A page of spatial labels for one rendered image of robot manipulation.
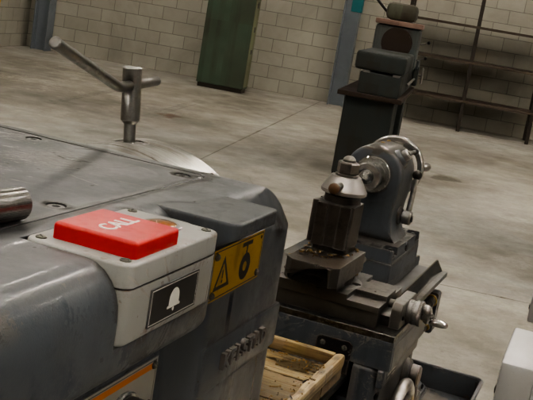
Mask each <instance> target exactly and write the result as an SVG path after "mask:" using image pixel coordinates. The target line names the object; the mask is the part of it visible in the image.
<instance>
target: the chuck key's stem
mask: <svg viewBox="0 0 533 400"><path fill-rule="evenodd" d="M127 80H131V81H132V82H133V83H134V89H133V90H131V91H126V92H121V121H122V122H123V123H124V136H123V142H124V143H131V144H135V143H136V124H137V123H138V122H139V121H140V101H141V83H142V68H141V67H134V66H124V67H123V70H122V81H127Z"/></svg>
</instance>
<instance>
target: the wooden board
mask: <svg viewBox="0 0 533 400"><path fill-rule="evenodd" d="M286 340H287V342H286ZM270 350H271V351H270ZM272 351H274V352H272ZM278 352H283V353H285V352H286V353H288V355H286V354H285V356H284V354H281V353H278ZM271 356H275V357H271ZM276 356H278V357H276ZM283 357H285V359H284V358H283ZM301 357H302V359H301ZM294 358H295V359H297V360H296V361H295V362H294V361H292V360H295V359H294ZM332 358H333V359H332ZM282 359H284V360H282ZM300 359H301V360H300ZM303 359H305V360H307V361H309V365H308V366H309V367H306V366H307V364H308V363H306V362H305V361H303ZM298 360H300V361H298ZM344 360H345V355H343V354H336V353H335V352H331V351H328V350H325V349H322V348H318V347H315V346H312V345H309V344H304V343H301V342H296V341H295V340H290V339H287V338H284V337H279V336H276V335H274V340H273V342H272V344H271V345H269V346H268V348H267V353H266V361H265V366H264V371H263V380H262V385H261V391H260V395H259V400H273V399H274V400H281V399H282V400H283V399H285V398H287V399H286V400H319V398H321V397H322V396H323V395H324V394H325V393H326V392H327V391H328V390H329V389H330V388H331V387H332V386H333V385H334V384H335V383H336V382H337V381H338V380H339V378H340V375H341V371H342V367H343V364H344ZM279 361H280V362H279ZM311 361H313V362H314V364H312V363H311ZM317 362H318V363H317ZM275 363H277V364H278V365H276V364H275ZM299 364H300V365H301V366H299ZM321 364H322V365H323V364H324V366H325V368H323V367H322V366H321V367H322V368H319V367H320V365H321ZM317 365H318V366H317ZM288 366H289V367H288ZM291 366H292V367H291ZM310 366H311V367H313V366H314V367H313V368H311V367H310ZM287 367H288V368H287ZM316 367H318V368H319V371H317V370H316ZM293 368H294V369H293ZM303 368H305V369H303ZM310 369H312V370H310ZM295 370H296V371H295ZM306 370H308V371H306ZM308 372H309V374H308ZM312 374H313V375H312ZM298 376H299V378H298ZM305 376H306V377H305ZM310 377H311V378H313V379H314V380H315V381H313V380H311V379H310ZM306 379H309V381H306V382H305V383H303V382H302V381H303V380H306ZM275 380H276V382H275ZM293 381H294V382H293ZM270 382H271V383H270ZM308 383H309V384H308ZM300 384H302V385H300ZM279 385H280V386H281V387H280V386H279ZM292 385H295V386H292ZM269 386H279V387H269ZM293 389H294V390H293ZM291 391H292V392H291ZM294 391H295V392H294ZM278 393H279V395H277V394H278ZM301 393H303V394H301ZM271 395H272V396H273V397H271ZM290 395H291V397H292V398H293V399H290V397H289V396H290ZM265 398H266V399H265Z"/></svg>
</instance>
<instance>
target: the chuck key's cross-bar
mask: <svg viewBox="0 0 533 400"><path fill-rule="evenodd" d="M48 44H49V47H50V48H52V49H53V50H55V51H56V52H58V53H59V54H60V55H61V56H63V57H65V58H66V59H68V60H70V61H71V62H72V63H74V64H75V65H77V66H78V67H80V68H82V69H83V70H84V71H86V72H87V73H89V74H90V75H92V76H93V77H95V78H96V79H98V80H99V81H101V82H102V83H104V84H105V85H106V86H108V87H109V88H111V89H112V90H115V91H116V92H120V93H121V92H126V91H131V90H133V89H134V83H133V82H132V81H131V80H127V81H121V82H120V81H119V80H118V79H116V78H114V77H113V76H112V75H111V74H110V73H108V72H107V71H105V70H104V69H102V68H101V67H99V66H98V65H97V64H95V63H94V62H93V61H91V60H89V59H88V58H87V57H85V56H84V55H83V54H82V53H80V52H78V51H77V50H76V49H74V48H72V47H71V46H70V45H69V44H67V43H66V42H65V41H63V40H62V39H60V38H59V37H52V38H51V39H50V40H49V42H48ZM160 83H161V79H160V77H158V76H153V77H147V78H142V83H141V89H144V88H148V87H156V86H158V85H159V84H160Z"/></svg>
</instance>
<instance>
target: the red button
mask: <svg viewBox="0 0 533 400"><path fill-rule="evenodd" d="M53 237H54V238H56V239H59V240H64V241H67V242H70V243H73V244H78V245H82V246H84V247H88V248H92V249H96V250H98V251H102V252H107V253H110V254H113V255H116V256H121V257H124V258H129V259H131V260H138V259H140V258H143V257H145V256H149V255H151V254H153V253H156V252H159V251H161V250H164V249H166V248H169V247H172V246H174V245H176V244H177V243H178V229H177V228H175V227H171V226H168V225H163V224H160V223H156V222H153V221H148V220H144V219H141V218H138V217H133V216H129V215H126V214H122V213H118V212H114V211H111V210H105V209H101V210H95V211H92V212H89V213H84V214H80V215H78V216H74V217H69V218H66V219H63V220H59V221H57V222H56V223H55V225H54V232H53Z"/></svg>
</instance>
